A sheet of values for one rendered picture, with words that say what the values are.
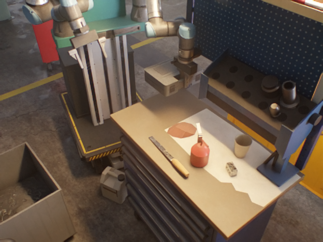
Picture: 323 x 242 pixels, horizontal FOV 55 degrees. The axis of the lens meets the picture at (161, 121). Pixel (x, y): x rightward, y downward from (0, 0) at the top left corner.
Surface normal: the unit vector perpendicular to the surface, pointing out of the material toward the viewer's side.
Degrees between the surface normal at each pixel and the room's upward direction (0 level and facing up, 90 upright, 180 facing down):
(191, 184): 0
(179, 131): 40
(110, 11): 90
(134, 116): 0
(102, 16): 90
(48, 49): 90
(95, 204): 0
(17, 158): 90
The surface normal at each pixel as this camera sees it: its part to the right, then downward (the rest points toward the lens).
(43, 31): 0.36, 0.61
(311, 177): -0.76, 0.43
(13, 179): 0.64, 0.50
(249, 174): 0.00, -0.75
